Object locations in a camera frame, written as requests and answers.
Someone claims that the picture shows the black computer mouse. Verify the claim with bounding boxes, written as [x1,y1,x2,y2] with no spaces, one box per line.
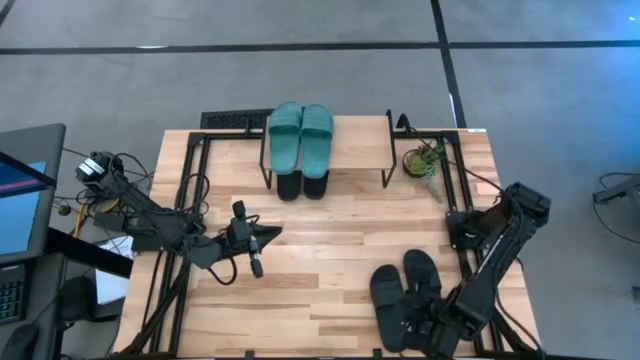
[1,323,41,360]

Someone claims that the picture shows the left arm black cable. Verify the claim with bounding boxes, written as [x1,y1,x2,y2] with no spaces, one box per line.
[207,254,239,287]

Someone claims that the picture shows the dark operator desk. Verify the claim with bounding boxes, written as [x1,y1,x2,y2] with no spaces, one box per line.
[0,227,135,360]

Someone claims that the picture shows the monitor with blue screen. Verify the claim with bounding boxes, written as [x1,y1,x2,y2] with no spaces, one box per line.
[0,123,67,265]

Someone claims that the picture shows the long black supply cable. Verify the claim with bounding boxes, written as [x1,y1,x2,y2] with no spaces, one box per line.
[397,113,506,194]

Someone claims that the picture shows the black rubber slide sandal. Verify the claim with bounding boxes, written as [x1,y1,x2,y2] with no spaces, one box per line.
[277,169,304,202]
[403,248,444,321]
[303,169,331,200]
[369,264,410,354]

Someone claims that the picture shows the potted succulent plant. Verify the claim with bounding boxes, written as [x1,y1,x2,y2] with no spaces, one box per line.
[402,139,449,204]

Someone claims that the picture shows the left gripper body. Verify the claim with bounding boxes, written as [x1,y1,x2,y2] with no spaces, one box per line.
[224,200,264,279]

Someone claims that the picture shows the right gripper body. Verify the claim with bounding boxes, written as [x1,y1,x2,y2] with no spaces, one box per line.
[399,292,454,360]

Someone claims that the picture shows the black computer keyboard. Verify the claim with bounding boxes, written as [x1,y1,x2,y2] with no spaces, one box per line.
[0,263,27,325]

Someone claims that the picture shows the black aluminium table frame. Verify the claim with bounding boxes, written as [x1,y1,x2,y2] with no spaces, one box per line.
[112,110,544,360]

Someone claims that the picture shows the black power adapter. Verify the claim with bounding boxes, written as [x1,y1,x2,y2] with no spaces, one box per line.
[92,212,126,232]

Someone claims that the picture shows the yellow cable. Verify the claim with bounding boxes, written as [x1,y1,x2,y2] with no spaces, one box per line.
[72,194,122,239]

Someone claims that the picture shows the teal rubber slide sandal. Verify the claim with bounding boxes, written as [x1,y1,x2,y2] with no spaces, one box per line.
[268,101,304,176]
[299,103,335,180]

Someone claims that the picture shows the white paper sheet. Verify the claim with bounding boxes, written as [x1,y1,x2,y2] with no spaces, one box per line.
[93,234,135,306]

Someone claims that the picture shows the wooden shelf black metal legs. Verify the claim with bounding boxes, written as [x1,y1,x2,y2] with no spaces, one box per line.
[258,109,399,190]

